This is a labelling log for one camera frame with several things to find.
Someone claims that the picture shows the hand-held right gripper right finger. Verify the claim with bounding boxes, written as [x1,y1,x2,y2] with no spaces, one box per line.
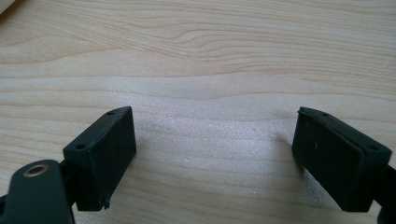
[291,106,393,214]

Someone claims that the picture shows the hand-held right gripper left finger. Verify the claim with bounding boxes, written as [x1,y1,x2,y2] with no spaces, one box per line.
[63,105,137,212]

